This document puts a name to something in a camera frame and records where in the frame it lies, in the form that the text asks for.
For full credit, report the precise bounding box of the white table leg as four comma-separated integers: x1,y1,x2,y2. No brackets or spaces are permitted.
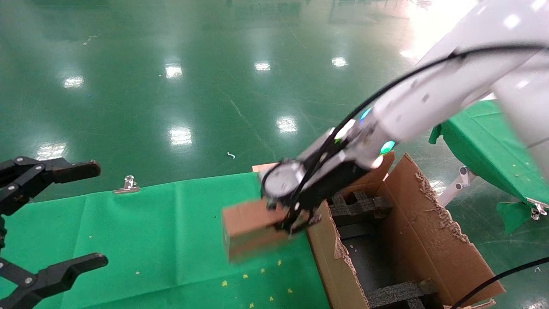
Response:
437,167,477,207

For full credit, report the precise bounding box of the black hanging cable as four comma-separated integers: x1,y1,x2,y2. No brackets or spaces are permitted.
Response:
450,257,549,309

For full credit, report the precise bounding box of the silver binder clip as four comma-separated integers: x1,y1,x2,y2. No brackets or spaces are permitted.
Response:
527,198,549,221
114,175,141,194

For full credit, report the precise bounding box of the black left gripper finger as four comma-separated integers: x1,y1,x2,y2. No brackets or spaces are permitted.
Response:
0,157,102,216
0,253,109,309

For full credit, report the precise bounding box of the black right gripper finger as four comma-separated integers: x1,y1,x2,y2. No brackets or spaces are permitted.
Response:
279,210,322,235

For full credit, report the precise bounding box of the small brown cardboard box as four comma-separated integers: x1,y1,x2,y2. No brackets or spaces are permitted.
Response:
222,200,303,263

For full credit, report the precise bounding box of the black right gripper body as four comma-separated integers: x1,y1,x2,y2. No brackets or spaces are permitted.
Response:
285,152,369,224

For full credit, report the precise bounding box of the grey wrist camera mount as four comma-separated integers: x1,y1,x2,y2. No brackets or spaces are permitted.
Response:
261,159,306,199

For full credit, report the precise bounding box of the black foam insert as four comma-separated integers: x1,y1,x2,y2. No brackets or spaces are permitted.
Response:
365,280,439,309
328,191,393,228

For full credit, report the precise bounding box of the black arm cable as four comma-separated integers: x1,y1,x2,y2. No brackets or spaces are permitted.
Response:
296,43,549,202

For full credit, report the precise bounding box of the large open cardboard carton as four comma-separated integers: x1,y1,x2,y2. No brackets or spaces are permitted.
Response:
253,152,506,309

